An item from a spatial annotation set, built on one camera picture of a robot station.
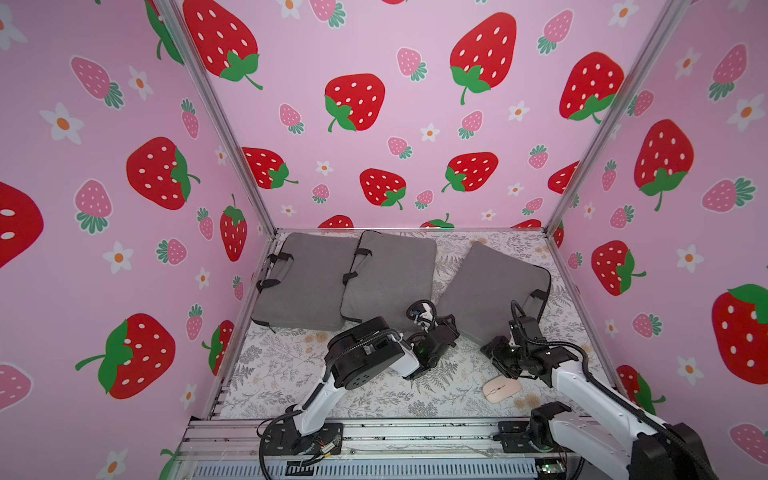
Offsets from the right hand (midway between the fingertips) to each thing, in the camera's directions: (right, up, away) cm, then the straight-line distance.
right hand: (481, 354), depth 85 cm
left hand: (-4, +9, +6) cm, 12 cm away
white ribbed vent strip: (-20, -23, -15) cm, 34 cm away
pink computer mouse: (+3, -7, -6) cm, 10 cm away
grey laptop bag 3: (+5, +19, +18) cm, 26 cm away
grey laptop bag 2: (-28, +23, +18) cm, 40 cm away
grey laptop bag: (-56, +18, +13) cm, 60 cm away
